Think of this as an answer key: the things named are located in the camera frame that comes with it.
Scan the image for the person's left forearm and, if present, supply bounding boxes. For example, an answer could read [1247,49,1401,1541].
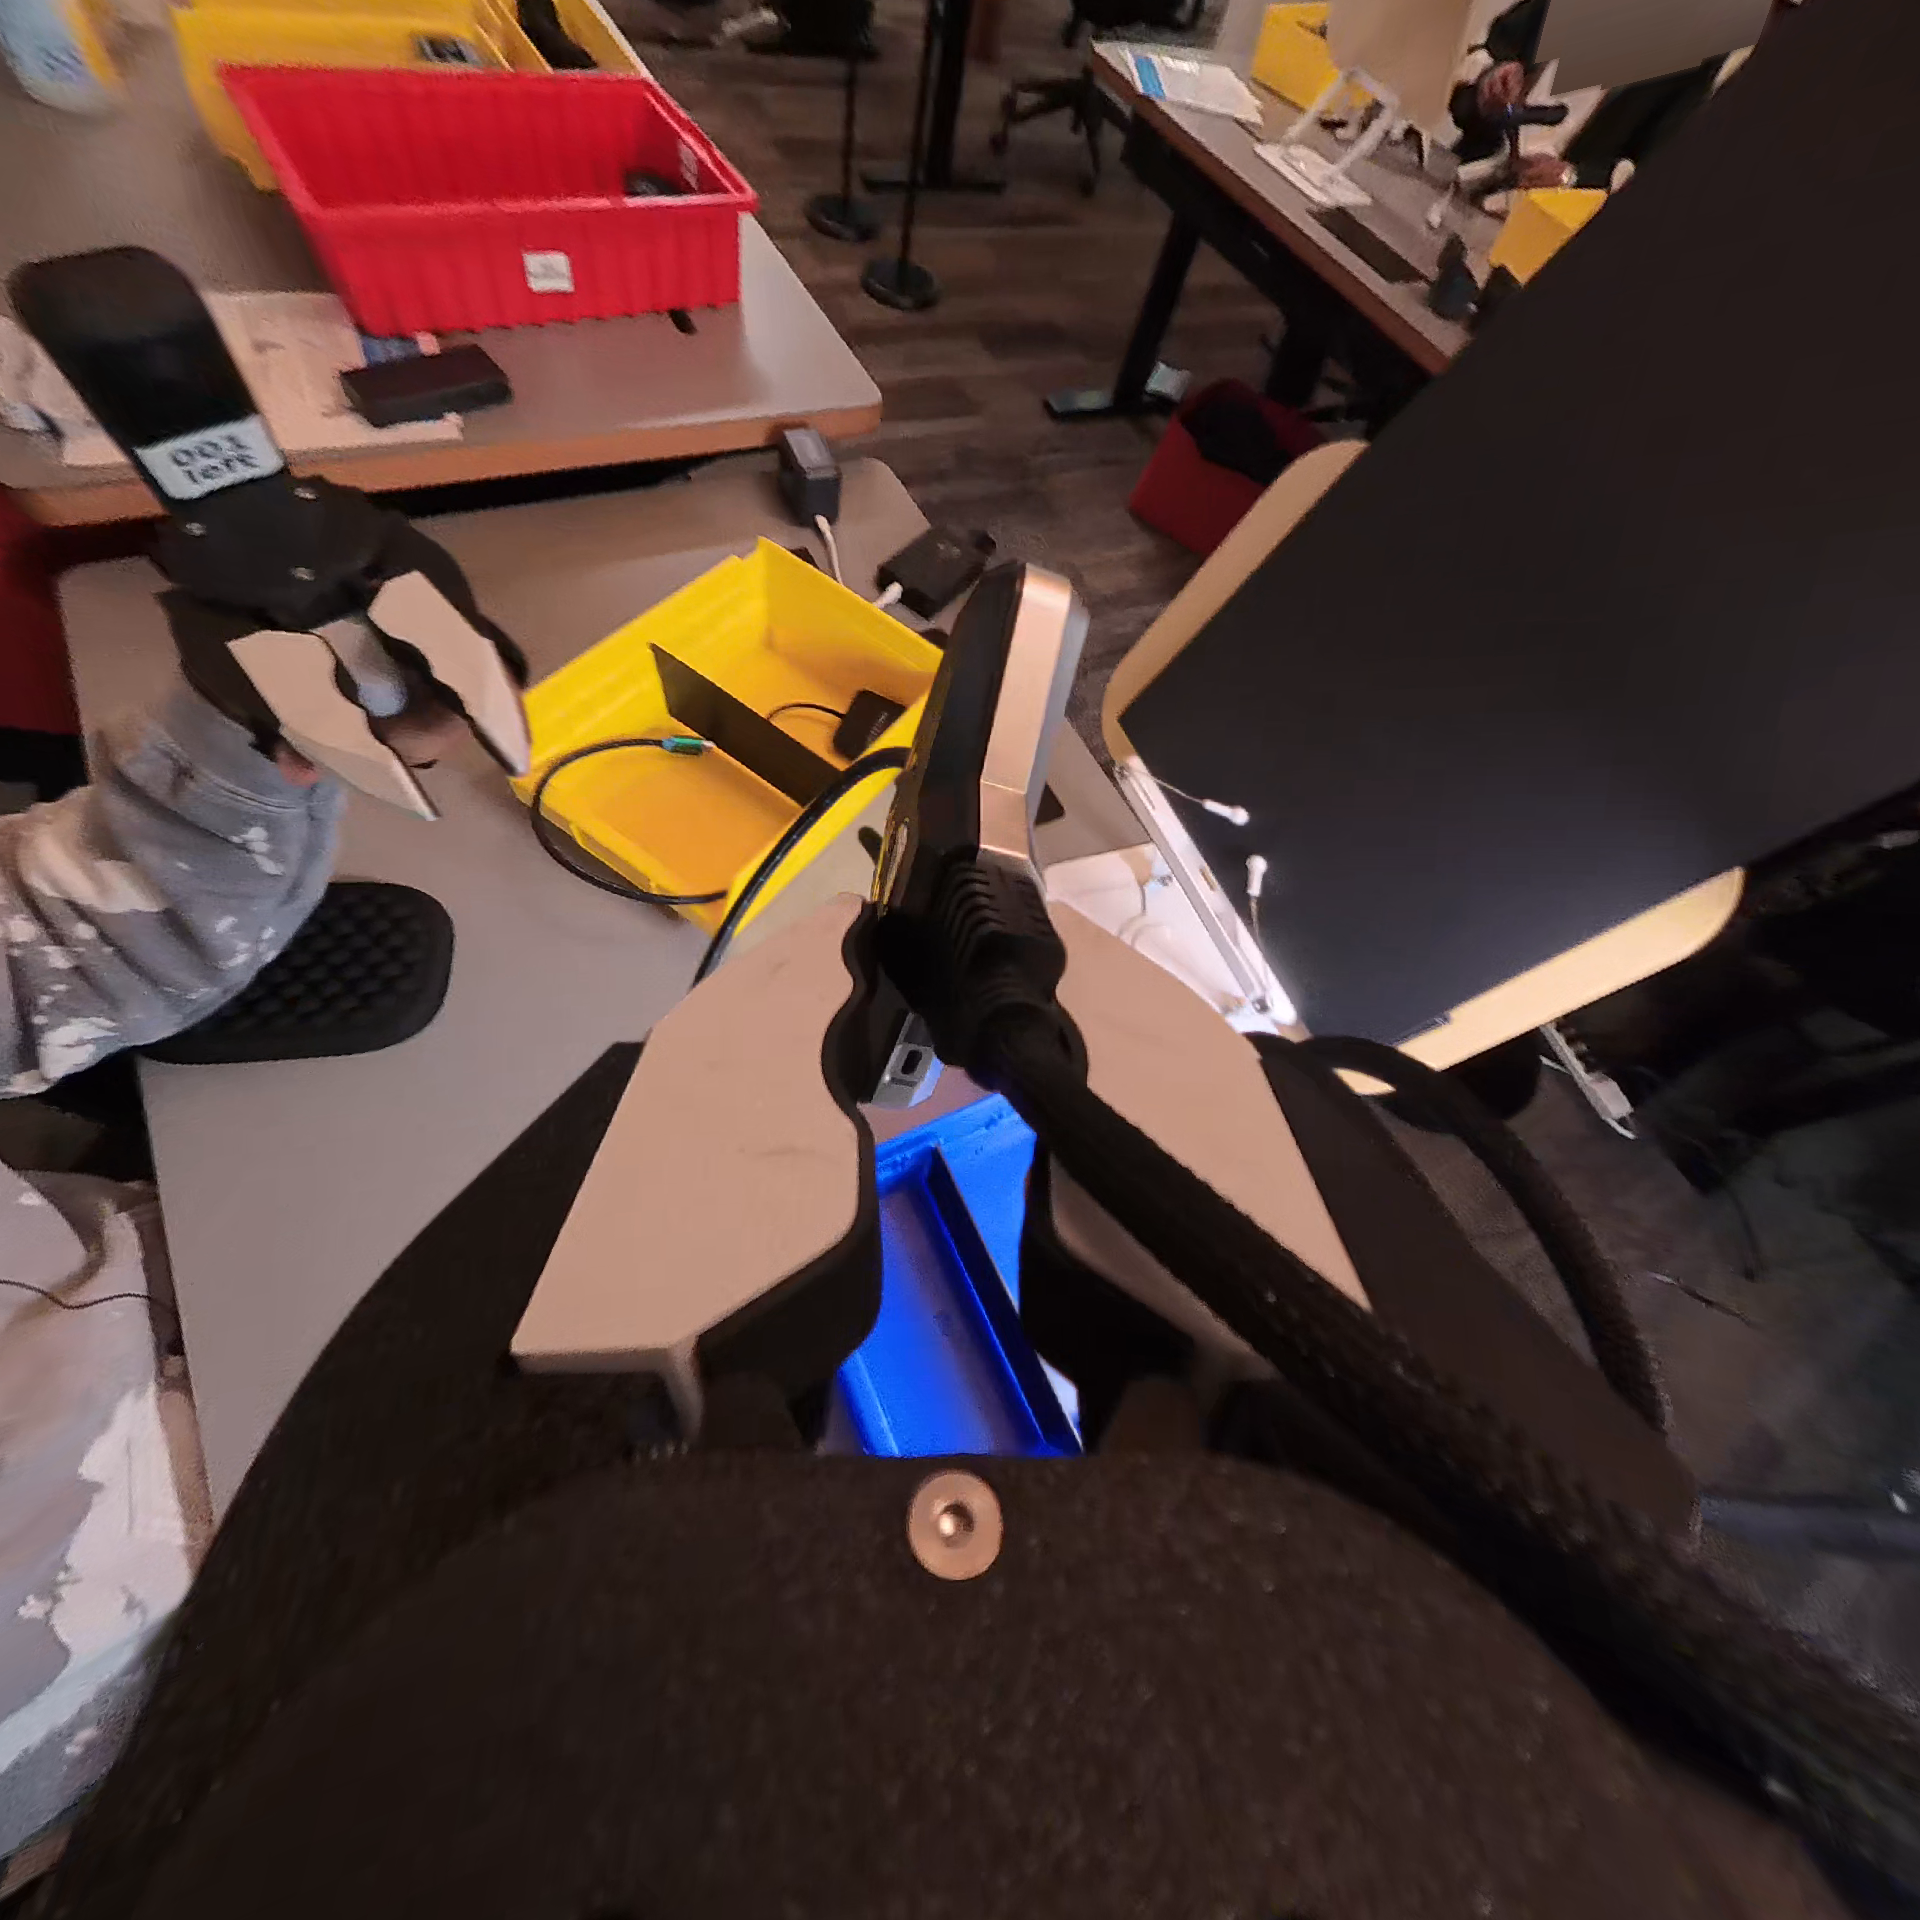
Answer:
[0,682,350,1100]

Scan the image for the red storage bin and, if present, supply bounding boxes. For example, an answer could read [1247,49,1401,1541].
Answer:
[1127,378,1333,560]

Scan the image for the white wipes canister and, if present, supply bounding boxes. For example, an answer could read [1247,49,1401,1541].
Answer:
[0,0,126,115]

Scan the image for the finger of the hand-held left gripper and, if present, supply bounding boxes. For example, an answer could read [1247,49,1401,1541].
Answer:
[367,567,535,777]
[223,626,440,824]

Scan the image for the black braided hdmi cable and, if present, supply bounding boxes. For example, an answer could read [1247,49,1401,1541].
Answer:
[877,844,1920,1920]

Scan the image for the person's left hand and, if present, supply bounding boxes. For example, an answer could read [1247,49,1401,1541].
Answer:
[333,617,480,769]

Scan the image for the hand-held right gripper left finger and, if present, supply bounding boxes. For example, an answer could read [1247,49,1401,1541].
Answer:
[510,892,887,1443]

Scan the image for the flat black box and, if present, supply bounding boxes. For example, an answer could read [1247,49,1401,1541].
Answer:
[876,527,999,617]

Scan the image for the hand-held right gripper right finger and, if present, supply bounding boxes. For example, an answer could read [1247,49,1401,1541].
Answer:
[1025,901,1368,1416]

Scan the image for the black power bank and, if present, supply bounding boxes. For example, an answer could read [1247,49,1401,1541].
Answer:
[339,343,511,433]

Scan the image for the black wrist rest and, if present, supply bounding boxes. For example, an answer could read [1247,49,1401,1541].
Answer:
[140,880,456,1067]

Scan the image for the thin cable green plugs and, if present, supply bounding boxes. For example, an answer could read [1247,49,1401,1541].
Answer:
[527,731,735,909]

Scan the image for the wooden desk black legs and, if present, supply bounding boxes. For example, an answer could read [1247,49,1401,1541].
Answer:
[1089,36,1518,424]

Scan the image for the black adapter cable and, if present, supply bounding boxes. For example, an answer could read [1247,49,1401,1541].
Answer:
[693,748,916,986]

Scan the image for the silver multiport hub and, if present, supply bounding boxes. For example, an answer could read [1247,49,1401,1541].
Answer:
[856,562,1092,1114]

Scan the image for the black office chair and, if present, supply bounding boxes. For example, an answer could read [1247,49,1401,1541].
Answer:
[991,66,1125,197]

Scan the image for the red ribbed bin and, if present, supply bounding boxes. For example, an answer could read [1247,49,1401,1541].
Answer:
[219,66,758,340]

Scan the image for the yellow storage bin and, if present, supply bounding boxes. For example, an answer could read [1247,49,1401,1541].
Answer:
[168,0,639,193]
[513,538,951,936]

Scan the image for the small yellow bin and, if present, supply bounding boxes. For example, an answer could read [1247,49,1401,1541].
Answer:
[1247,0,1339,115]
[1485,187,1609,289]

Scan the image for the blue storage bin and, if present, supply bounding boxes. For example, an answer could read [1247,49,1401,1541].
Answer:
[829,1095,1086,1460]

